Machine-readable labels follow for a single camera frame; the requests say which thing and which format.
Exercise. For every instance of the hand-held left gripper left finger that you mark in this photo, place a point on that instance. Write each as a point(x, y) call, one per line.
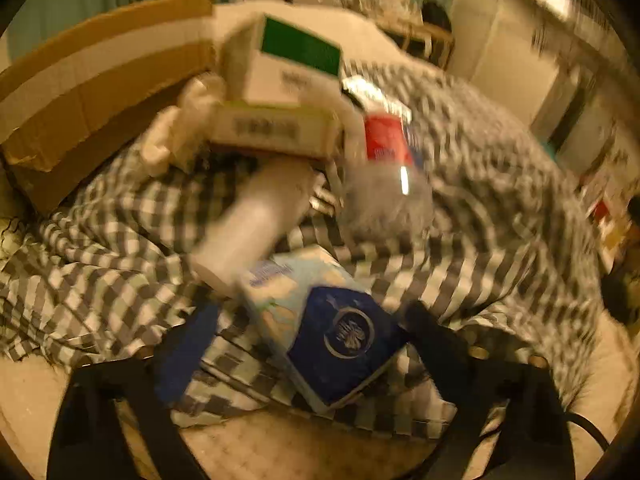
point(185, 355)

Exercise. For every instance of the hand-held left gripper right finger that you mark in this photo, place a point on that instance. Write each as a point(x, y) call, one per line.
point(431, 332)

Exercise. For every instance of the blue and white snack packet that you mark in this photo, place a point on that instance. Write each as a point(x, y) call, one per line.
point(340, 350)

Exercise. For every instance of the brown cardboard box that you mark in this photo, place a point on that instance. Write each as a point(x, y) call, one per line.
point(75, 90)

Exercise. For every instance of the white plastic tube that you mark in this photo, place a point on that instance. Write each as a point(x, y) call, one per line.
point(245, 230)

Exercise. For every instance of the clear bottle with red label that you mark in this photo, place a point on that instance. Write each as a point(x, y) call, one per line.
point(385, 200)

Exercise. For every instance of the grey checkered blanket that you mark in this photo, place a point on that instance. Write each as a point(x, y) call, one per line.
point(500, 210)

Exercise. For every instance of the floral bed sheet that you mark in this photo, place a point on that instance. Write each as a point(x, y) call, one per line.
point(11, 232)

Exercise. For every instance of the flat white box with barcode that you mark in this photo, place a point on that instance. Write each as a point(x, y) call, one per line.
point(265, 130)

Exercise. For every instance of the red and white packet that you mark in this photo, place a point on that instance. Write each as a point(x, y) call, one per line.
point(372, 96)

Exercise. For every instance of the white louvred wardrobe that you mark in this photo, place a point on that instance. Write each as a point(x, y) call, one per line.
point(510, 60)

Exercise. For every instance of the white box with green label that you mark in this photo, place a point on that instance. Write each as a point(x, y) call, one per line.
point(270, 75)

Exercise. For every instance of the wooden chair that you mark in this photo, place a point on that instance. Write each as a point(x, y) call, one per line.
point(436, 36)

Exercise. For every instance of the black bag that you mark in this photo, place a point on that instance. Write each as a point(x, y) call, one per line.
point(436, 12)

